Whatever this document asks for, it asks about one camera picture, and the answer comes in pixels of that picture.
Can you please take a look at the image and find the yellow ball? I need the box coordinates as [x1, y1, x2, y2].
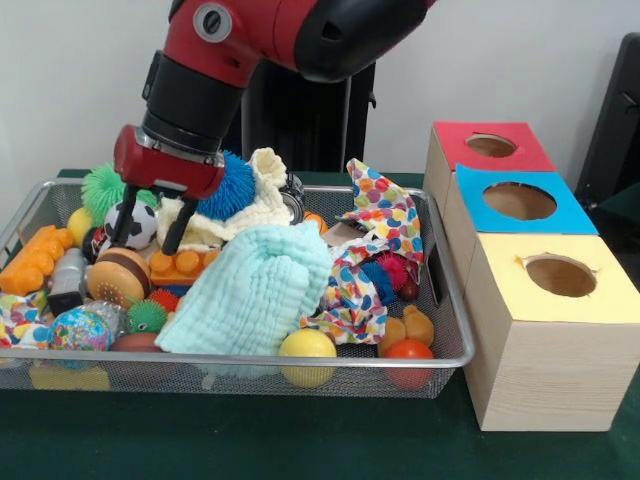
[277, 328, 338, 389]

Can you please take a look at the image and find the wire mesh bin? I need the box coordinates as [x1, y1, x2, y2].
[0, 177, 475, 403]

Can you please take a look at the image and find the blue spiky ball with eyes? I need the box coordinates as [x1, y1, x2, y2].
[197, 149, 256, 220]

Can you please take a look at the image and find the polka dot cloth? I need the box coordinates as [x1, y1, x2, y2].
[299, 158, 427, 346]

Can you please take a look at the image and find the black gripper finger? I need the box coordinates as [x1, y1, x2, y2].
[159, 198, 197, 256]
[109, 185, 137, 250]

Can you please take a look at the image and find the green spiky ball with eyes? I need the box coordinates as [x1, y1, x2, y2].
[80, 163, 127, 209]

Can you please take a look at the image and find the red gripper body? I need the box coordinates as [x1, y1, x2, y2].
[112, 124, 227, 201]

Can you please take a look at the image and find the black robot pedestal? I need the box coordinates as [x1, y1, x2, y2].
[239, 54, 377, 174]

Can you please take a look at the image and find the mint green cloth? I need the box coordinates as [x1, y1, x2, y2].
[154, 219, 335, 377]

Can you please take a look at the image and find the black panel stand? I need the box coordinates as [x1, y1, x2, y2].
[573, 32, 640, 204]

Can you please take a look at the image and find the cream waffle cloth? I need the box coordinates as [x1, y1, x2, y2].
[155, 147, 294, 250]

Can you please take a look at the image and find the orange ladder-shaped block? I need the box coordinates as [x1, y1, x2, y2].
[0, 224, 75, 298]

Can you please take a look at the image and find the globe print ball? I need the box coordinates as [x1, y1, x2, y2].
[48, 307, 112, 352]

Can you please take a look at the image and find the red orange ball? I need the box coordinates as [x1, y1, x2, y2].
[383, 339, 435, 391]

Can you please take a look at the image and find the wooden three-hole box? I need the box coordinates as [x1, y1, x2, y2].
[422, 120, 640, 433]

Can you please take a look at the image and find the dark green tablecloth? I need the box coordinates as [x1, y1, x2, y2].
[0, 168, 640, 480]

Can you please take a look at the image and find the orange studded building brick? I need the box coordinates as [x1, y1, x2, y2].
[148, 248, 221, 287]

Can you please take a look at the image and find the small soccer ball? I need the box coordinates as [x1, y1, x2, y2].
[103, 202, 159, 251]

